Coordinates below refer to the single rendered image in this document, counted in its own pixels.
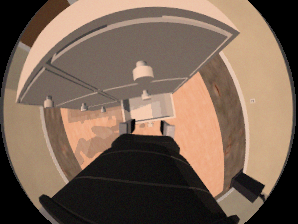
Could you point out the small beige chest of drawers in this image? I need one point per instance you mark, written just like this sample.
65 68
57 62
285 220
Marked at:
86 15

